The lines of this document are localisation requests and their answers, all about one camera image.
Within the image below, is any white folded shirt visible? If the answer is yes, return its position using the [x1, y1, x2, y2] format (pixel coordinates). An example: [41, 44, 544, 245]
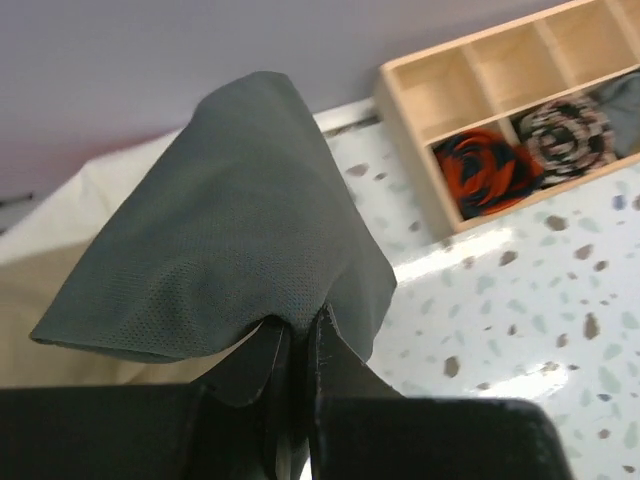
[1, 133, 232, 388]

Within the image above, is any orange black rolled item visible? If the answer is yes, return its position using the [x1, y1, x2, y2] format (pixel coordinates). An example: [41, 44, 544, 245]
[434, 128, 545, 220]

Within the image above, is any brown patterned rolled item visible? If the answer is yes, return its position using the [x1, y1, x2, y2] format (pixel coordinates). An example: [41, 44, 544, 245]
[516, 94, 617, 189]

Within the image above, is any wooden compartment tray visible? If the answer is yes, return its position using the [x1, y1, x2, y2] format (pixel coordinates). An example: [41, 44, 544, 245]
[374, 1, 639, 241]

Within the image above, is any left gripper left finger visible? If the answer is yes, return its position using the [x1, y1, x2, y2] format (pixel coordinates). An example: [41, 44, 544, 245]
[1, 319, 290, 479]

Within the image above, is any dark grey folded item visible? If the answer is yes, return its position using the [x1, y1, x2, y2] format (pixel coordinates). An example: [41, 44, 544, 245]
[591, 70, 639, 158]

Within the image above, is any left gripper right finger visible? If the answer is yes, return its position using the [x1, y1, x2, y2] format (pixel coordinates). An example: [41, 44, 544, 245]
[307, 307, 573, 480]

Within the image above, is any dark grey t-shirt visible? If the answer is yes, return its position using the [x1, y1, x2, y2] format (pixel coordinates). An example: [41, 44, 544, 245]
[30, 71, 396, 363]

